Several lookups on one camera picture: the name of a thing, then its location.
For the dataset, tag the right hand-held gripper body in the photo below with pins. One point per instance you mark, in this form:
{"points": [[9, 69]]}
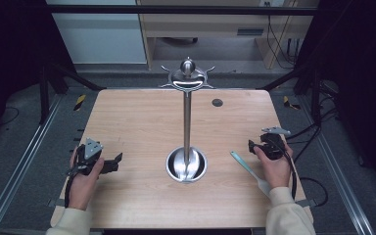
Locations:
{"points": [[273, 145]]}

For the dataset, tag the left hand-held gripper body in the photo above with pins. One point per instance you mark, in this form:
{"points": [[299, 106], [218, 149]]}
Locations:
{"points": [[89, 153]]}

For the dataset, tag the person's right hand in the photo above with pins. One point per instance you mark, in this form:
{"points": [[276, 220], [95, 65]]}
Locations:
{"points": [[275, 171]]}

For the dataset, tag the person's left hand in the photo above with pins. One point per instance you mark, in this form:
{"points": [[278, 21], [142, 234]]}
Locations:
{"points": [[83, 189]]}

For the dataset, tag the dark round table grommet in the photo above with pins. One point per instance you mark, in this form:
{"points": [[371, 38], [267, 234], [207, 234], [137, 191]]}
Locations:
{"points": [[217, 103]]}

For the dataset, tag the steel utensil hanging stand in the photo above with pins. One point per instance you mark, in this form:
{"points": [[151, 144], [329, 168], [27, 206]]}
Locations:
{"points": [[186, 130]]}

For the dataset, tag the white cabinet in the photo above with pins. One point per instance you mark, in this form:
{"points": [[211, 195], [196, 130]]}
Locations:
{"points": [[101, 39]]}

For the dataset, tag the aluminium floor rail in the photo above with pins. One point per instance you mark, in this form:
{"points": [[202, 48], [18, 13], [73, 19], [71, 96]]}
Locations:
{"points": [[19, 166], [338, 169]]}

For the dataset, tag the black metal frame stand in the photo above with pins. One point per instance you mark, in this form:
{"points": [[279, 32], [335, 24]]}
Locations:
{"points": [[306, 84], [55, 84]]}

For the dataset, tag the black horizontal frame bar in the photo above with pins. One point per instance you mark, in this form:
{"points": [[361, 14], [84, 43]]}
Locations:
{"points": [[182, 9]]}

